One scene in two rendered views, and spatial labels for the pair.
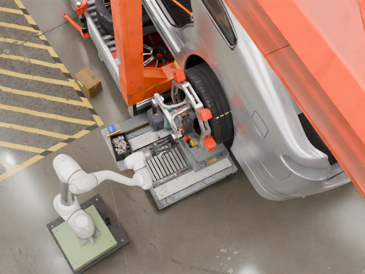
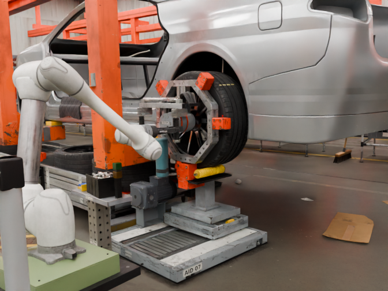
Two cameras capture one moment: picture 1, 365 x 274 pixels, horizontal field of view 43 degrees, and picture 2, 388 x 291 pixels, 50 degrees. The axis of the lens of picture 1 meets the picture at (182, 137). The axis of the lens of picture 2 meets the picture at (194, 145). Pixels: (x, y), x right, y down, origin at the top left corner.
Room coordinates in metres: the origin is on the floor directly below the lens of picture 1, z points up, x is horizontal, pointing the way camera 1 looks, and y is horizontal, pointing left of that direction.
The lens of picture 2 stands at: (-0.90, 0.34, 1.07)
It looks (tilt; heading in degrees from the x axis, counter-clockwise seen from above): 8 degrees down; 351
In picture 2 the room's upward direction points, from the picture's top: 1 degrees counter-clockwise
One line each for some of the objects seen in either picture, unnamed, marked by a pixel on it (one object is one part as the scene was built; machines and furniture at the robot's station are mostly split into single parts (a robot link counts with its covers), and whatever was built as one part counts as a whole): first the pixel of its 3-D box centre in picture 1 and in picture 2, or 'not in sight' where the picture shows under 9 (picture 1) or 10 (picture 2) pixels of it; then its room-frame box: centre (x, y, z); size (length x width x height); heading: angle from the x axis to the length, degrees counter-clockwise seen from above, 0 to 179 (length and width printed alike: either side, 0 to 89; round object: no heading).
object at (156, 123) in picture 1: (169, 116); (159, 199); (2.08, 0.15, 0.26); 0.42 x 0.18 x 0.35; 125
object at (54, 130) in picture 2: not in sight; (39, 125); (3.86, 1.32, 0.69); 0.52 x 0.17 x 0.35; 125
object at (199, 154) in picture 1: (201, 132); (205, 193); (1.91, -0.17, 0.32); 0.40 x 0.30 x 0.28; 35
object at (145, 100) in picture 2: (171, 97); (160, 94); (1.83, 0.12, 1.03); 0.19 x 0.18 x 0.11; 125
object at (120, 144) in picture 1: (120, 146); (103, 183); (1.59, 0.51, 0.51); 0.20 x 0.14 x 0.13; 26
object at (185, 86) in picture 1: (189, 112); (185, 121); (1.82, -0.03, 0.85); 0.54 x 0.07 x 0.54; 35
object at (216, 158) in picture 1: (199, 141); (204, 219); (1.92, -0.17, 0.13); 0.50 x 0.36 x 0.10; 35
